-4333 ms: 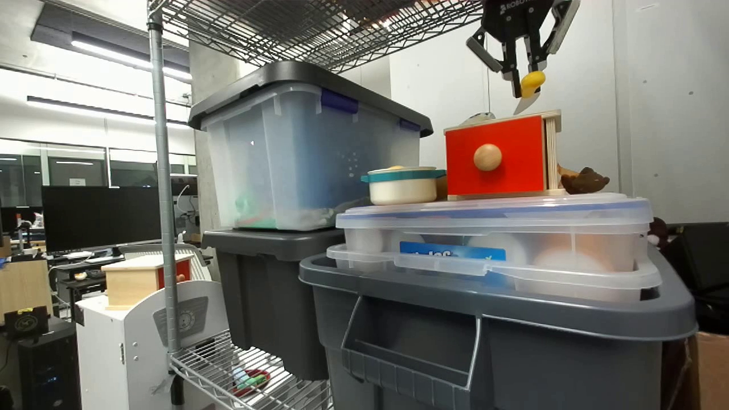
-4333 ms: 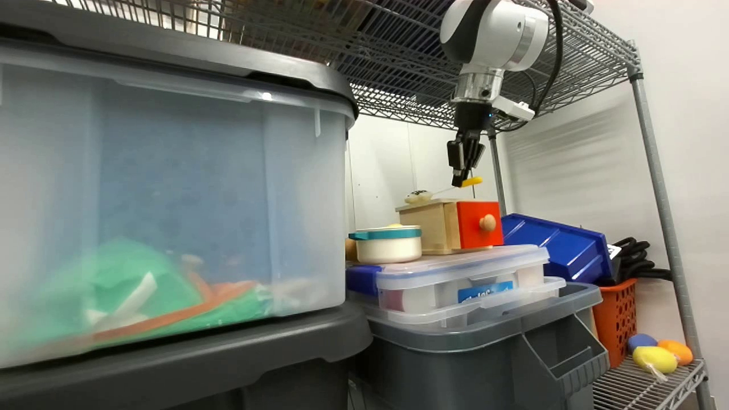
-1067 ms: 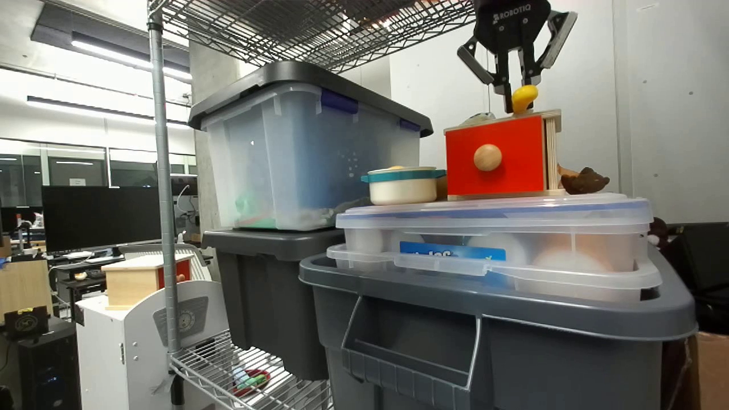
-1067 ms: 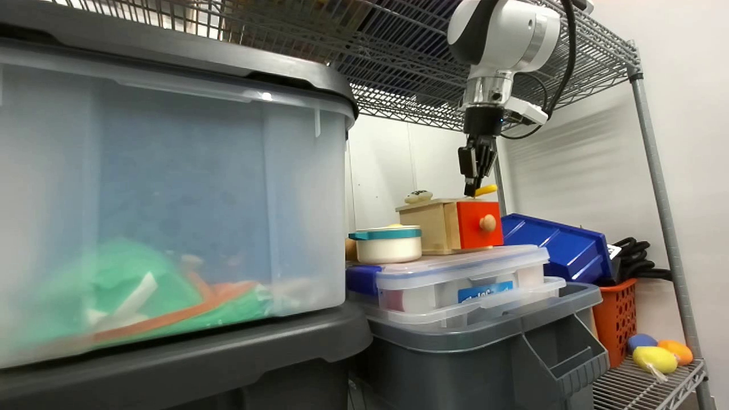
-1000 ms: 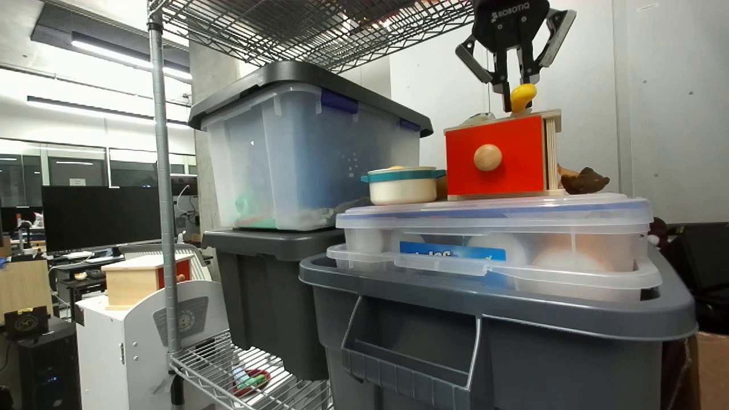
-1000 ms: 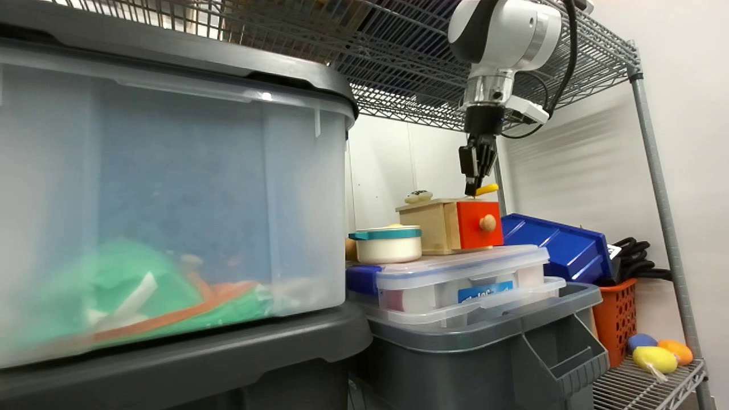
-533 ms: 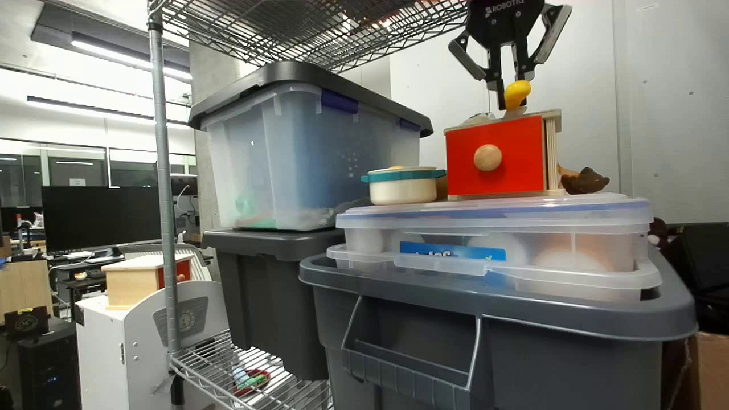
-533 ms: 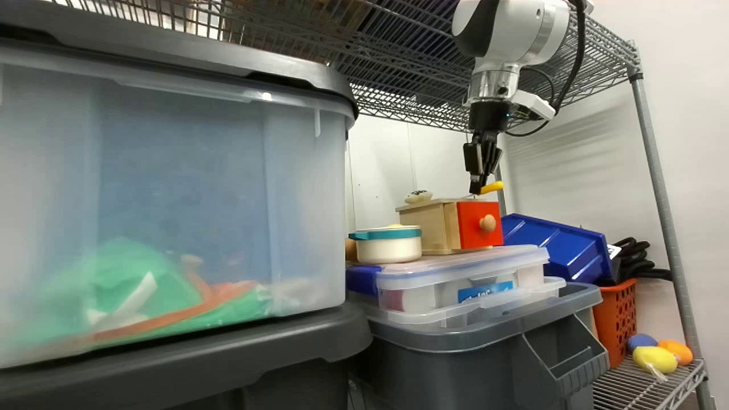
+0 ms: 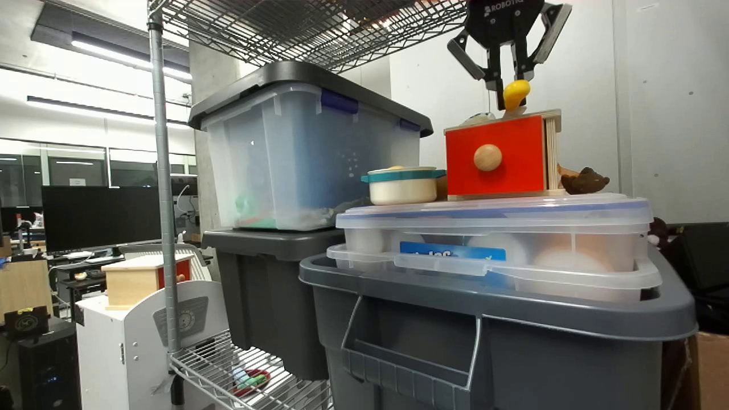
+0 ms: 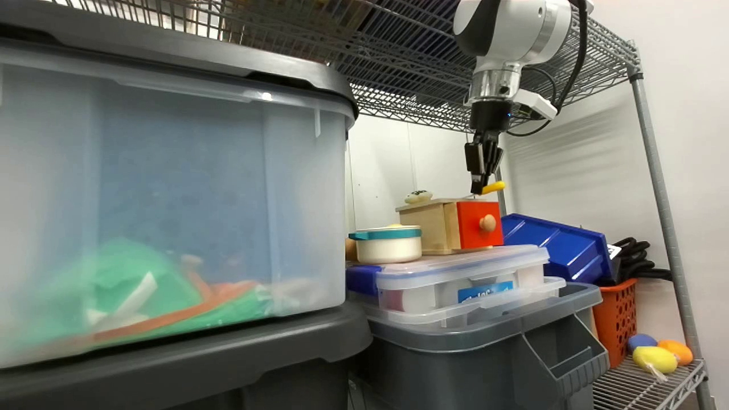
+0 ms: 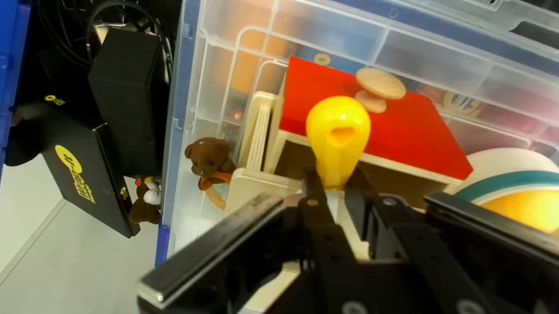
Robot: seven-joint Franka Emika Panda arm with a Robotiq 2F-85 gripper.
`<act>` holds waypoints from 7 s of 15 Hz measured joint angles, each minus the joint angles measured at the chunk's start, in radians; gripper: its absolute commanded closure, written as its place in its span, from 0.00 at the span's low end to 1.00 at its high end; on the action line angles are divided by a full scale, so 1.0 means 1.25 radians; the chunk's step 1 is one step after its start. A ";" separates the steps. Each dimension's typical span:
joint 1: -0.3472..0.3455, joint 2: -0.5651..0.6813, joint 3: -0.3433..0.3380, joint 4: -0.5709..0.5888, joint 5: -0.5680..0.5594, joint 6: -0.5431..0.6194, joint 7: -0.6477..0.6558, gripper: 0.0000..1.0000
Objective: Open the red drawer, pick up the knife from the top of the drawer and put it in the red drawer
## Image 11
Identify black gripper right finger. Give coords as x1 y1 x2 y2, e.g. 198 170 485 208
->
345 166 559 314

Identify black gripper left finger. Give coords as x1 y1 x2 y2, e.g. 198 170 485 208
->
168 166 382 314

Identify yellow toy food piece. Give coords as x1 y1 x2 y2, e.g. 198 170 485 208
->
305 95 375 261

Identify red drawer with wooden knob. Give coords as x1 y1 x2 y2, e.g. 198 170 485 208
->
279 57 476 182

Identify grey metal plate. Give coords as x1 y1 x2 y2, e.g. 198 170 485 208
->
139 193 289 311

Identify dark brown toy food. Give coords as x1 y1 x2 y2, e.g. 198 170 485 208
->
184 137 238 196

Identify small brown white toy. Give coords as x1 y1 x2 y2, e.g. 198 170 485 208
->
128 175 165 228

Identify clear flat container blue rim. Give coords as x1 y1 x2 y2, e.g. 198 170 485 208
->
154 0 559 271

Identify black power adapter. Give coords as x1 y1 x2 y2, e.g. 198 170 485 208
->
86 25 170 177

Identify black box with yellow logo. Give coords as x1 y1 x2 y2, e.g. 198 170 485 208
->
4 102 144 241

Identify clear flat storage container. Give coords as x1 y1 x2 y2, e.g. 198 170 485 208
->
408 0 559 60

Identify black coiled cables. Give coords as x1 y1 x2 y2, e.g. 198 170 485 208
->
32 0 177 84

